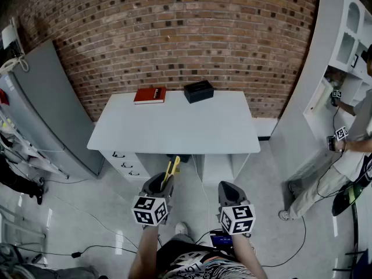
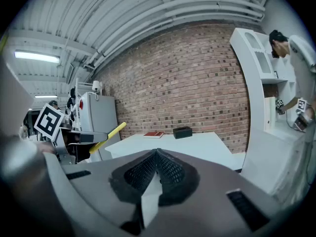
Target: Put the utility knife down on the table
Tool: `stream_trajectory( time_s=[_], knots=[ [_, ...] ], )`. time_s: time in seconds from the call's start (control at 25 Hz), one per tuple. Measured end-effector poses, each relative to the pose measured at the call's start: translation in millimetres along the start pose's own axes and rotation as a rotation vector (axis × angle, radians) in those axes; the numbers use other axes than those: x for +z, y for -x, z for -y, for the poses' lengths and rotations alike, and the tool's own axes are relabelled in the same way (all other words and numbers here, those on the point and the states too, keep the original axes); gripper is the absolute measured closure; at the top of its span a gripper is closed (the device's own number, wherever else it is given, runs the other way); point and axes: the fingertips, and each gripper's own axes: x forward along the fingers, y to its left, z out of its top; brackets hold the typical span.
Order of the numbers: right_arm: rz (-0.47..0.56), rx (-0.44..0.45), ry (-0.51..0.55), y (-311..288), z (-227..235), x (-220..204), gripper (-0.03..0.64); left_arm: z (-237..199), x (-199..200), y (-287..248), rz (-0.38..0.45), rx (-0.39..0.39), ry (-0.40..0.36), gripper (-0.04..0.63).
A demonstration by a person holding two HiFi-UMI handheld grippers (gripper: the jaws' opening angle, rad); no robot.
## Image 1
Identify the small black picture frame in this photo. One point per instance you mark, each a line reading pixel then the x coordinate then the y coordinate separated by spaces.
pixel 354 60

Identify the person's white shoe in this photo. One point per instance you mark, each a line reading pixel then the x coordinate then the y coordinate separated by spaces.
pixel 181 228

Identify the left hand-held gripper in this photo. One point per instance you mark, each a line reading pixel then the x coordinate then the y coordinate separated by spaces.
pixel 143 214

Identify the red book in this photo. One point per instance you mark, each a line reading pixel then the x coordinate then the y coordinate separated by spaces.
pixel 149 95

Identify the person's grey trouser leg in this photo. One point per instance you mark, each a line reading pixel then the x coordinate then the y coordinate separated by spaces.
pixel 181 237

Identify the white desk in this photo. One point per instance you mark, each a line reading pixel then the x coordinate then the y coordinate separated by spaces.
pixel 174 123

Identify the white desk drawer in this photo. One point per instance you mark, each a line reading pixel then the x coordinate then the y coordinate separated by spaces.
pixel 134 173
pixel 119 155
pixel 127 165

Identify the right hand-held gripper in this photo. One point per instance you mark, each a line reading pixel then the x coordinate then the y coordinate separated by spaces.
pixel 238 219

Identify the grey metal frame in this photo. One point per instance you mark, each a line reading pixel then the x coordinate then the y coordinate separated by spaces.
pixel 26 231

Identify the person's patterned shirt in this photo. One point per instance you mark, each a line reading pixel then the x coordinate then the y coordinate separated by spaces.
pixel 200 264

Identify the red cloth item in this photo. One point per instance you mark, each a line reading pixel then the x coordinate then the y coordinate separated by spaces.
pixel 3 97

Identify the black stand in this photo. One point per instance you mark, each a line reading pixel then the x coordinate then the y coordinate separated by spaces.
pixel 348 198

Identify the black device with blue screen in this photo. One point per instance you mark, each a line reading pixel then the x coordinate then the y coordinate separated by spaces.
pixel 221 238

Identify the black tissue box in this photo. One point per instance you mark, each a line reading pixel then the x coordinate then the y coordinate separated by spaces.
pixel 199 92

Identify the person's left forearm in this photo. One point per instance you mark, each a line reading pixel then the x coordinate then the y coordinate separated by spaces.
pixel 145 251

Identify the black box under desk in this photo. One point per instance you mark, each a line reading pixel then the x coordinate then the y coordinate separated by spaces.
pixel 184 158

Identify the person's right forearm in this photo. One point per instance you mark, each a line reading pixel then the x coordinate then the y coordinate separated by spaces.
pixel 247 257

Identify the white shelf cabinet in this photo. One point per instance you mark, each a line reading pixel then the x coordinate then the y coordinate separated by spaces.
pixel 302 121

